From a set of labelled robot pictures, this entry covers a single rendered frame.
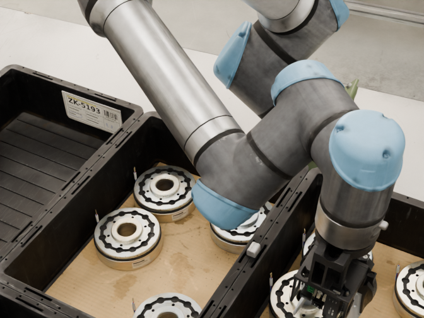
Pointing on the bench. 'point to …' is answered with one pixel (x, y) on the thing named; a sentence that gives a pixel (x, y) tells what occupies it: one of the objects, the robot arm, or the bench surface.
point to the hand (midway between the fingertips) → (329, 310)
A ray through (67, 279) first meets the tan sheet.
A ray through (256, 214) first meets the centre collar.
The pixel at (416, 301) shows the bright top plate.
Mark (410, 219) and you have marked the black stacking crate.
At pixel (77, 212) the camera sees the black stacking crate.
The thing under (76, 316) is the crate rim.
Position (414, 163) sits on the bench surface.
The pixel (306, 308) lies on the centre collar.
